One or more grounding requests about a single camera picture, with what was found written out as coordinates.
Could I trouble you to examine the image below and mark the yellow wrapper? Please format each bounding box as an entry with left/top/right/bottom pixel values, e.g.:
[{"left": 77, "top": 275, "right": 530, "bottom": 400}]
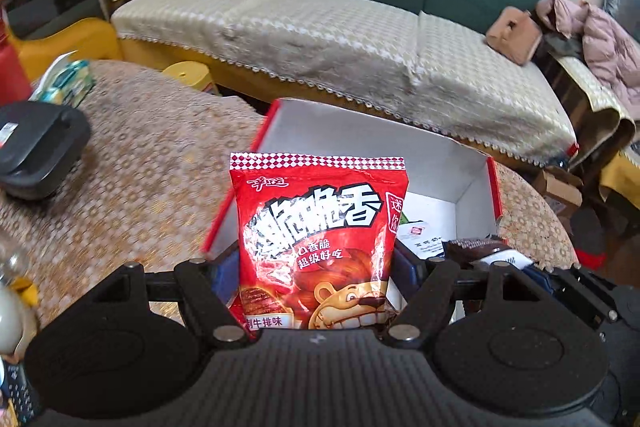
[{"left": 15, "top": 277, "right": 41, "bottom": 308}]

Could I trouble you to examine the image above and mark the cream chair cover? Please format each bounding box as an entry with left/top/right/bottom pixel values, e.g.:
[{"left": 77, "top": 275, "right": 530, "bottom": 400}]
[{"left": 555, "top": 54, "right": 636, "bottom": 168}]

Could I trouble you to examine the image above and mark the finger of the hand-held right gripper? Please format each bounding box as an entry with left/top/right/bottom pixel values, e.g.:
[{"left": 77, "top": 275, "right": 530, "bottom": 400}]
[{"left": 525, "top": 264, "right": 623, "bottom": 328}]

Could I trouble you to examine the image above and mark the pink jacket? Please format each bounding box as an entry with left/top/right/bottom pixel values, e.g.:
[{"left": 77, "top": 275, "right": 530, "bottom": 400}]
[{"left": 535, "top": 0, "right": 640, "bottom": 120}]

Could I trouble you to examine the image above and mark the beige round teapot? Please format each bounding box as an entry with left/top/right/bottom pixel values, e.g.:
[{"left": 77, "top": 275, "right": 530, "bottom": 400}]
[{"left": 0, "top": 282, "right": 38, "bottom": 353}]

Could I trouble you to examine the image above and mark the dark brown snack packet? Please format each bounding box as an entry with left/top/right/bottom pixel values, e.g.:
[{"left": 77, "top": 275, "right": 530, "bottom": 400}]
[{"left": 442, "top": 237, "right": 538, "bottom": 273}]

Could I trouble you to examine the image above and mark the red snack packet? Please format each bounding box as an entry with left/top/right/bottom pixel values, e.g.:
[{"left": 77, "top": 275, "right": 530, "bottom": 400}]
[{"left": 229, "top": 152, "right": 412, "bottom": 332}]

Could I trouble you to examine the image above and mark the white and blue snack packet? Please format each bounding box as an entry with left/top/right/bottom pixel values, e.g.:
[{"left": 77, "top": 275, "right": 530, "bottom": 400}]
[{"left": 397, "top": 217, "right": 451, "bottom": 260}]

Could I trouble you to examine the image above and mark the green and white packet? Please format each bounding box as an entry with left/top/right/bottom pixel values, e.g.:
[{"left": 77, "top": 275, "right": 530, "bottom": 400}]
[{"left": 37, "top": 59, "right": 96, "bottom": 105}]

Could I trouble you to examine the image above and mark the cream sofa seat cover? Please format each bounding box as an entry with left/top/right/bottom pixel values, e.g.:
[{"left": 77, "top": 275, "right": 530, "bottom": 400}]
[{"left": 110, "top": 0, "right": 576, "bottom": 168}]

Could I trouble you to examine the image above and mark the black plastic container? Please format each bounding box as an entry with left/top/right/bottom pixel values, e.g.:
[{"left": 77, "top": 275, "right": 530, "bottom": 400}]
[{"left": 0, "top": 101, "right": 92, "bottom": 201}]

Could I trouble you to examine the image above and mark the yellow stool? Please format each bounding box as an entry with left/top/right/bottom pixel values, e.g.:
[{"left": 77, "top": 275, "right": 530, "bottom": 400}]
[{"left": 162, "top": 61, "right": 221, "bottom": 95}]

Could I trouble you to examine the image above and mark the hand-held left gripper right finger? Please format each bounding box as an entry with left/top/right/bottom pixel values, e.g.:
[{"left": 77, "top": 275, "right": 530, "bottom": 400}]
[{"left": 382, "top": 249, "right": 551, "bottom": 350}]

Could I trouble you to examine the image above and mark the brown bag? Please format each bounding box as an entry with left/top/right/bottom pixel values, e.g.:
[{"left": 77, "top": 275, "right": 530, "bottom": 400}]
[{"left": 485, "top": 6, "right": 545, "bottom": 66}]

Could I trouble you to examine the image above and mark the red object on floor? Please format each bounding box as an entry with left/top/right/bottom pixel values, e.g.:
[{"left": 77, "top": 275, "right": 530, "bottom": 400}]
[{"left": 572, "top": 247, "right": 613, "bottom": 270}]

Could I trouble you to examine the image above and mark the red cardboard box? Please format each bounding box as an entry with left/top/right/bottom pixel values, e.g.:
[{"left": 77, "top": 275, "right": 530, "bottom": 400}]
[{"left": 200, "top": 97, "right": 507, "bottom": 313}]

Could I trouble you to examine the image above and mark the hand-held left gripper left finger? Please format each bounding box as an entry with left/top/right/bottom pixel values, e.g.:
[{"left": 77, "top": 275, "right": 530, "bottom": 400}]
[{"left": 82, "top": 249, "right": 251, "bottom": 350}]

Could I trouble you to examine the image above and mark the small cardboard box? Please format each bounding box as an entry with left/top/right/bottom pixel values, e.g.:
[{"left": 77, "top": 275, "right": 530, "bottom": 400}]
[{"left": 530, "top": 164, "right": 585, "bottom": 220}]

